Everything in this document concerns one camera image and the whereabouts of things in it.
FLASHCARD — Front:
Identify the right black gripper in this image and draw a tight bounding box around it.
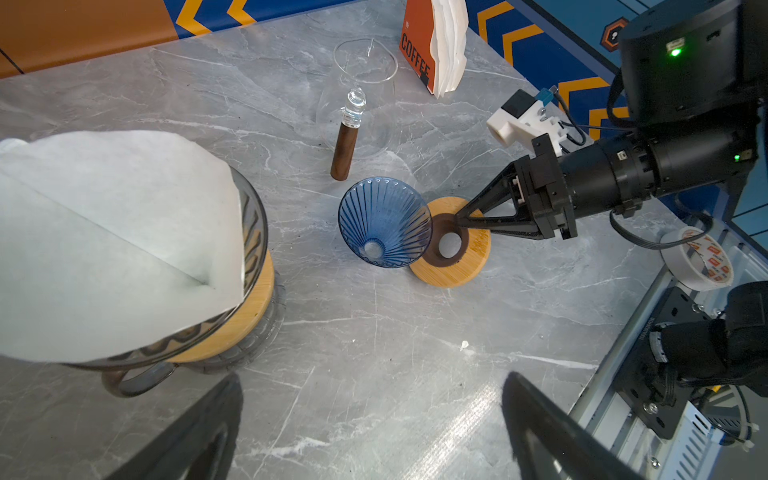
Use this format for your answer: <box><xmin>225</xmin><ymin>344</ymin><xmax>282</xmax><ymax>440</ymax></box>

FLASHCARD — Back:
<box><xmin>455</xmin><ymin>133</ymin><xmax>654</xmax><ymax>240</ymax></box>

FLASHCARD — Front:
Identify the blue ribbed dripper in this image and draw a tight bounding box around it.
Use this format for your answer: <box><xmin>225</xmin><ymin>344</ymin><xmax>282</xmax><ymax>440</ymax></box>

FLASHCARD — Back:
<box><xmin>337</xmin><ymin>177</ymin><xmax>433</xmax><ymax>268</ymax></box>

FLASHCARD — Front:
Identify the wooden ring holder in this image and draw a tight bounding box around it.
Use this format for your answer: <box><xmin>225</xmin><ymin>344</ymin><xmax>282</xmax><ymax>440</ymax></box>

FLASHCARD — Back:
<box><xmin>410</xmin><ymin>197</ymin><xmax>491</xmax><ymax>289</ymax></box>
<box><xmin>169</xmin><ymin>252</ymin><xmax>276</xmax><ymax>364</ymax></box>

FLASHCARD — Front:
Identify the aluminium rail front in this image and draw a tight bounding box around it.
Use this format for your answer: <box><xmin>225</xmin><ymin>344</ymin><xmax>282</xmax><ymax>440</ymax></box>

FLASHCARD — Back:
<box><xmin>566</xmin><ymin>227</ymin><xmax>768</xmax><ymax>480</ymax></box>

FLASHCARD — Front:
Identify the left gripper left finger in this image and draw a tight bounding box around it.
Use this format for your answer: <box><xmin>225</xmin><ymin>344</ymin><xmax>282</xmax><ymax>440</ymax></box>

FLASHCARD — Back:
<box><xmin>109</xmin><ymin>373</ymin><xmax>244</xmax><ymax>479</ymax></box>

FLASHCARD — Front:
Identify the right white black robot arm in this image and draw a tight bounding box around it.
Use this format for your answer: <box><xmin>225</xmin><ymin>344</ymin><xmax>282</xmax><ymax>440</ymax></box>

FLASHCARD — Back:
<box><xmin>456</xmin><ymin>1</ymin><xmax>767</xmax><ymax>240</ymax></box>

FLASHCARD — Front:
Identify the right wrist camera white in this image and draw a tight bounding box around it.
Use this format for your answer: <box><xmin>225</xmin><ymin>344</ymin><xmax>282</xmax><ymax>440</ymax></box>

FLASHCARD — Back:
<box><xmin>486</xmin><ymin>87</ymin><xmax>588</xmax><ymax>158</ymax></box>

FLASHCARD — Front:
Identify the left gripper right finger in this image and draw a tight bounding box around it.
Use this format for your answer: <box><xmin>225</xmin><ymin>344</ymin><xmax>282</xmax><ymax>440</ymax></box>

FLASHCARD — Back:
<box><xmin>501</xmin><ymin>372</ymin><xmax>640</xmax><ymax>479</ymax></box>

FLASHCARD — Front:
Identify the grey glass carafe mug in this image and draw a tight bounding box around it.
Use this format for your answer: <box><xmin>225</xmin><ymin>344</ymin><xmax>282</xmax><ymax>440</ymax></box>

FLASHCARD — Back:
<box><xmin>101</xmin><ymin>283</ymin><xmax>286</xmax><ymax>398</ymax></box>

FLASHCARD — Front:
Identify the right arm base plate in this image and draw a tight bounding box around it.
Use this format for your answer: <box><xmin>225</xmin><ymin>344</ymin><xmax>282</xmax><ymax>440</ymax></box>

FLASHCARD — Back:
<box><xmin>612</xmin><ymin>287</ymin><xmax>727</xmax><ymax>439</ymax></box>

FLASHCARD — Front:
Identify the white paper coffee filter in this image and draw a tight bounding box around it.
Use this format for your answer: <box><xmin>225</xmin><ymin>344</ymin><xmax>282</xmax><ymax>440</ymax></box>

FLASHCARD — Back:
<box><xmin>1</xmin><ymin>130</ymin><xmax>244</xmax><ymax>363</ymax></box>

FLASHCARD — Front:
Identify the clear tape roll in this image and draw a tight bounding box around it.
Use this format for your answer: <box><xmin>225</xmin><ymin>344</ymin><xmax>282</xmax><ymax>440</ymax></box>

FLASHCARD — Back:
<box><xmin>661</xmin><ymin>227</ymin><xmax>734</xmax><ymax>292</ymax></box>

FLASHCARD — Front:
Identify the clear glass server wooden handle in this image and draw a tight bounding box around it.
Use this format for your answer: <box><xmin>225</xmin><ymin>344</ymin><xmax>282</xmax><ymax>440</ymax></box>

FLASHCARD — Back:
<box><xmin>315</xmin><ymin>38</ymin><xmax>398</xmax><ymax>181</ymax></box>

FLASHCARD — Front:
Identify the grey glass dripper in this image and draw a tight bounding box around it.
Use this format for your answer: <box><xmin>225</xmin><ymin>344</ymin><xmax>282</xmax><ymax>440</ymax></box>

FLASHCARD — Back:
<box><xmin>64</xmin><ymin>167</ymin><xmax>268</xmax><ymax>371</ymax></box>

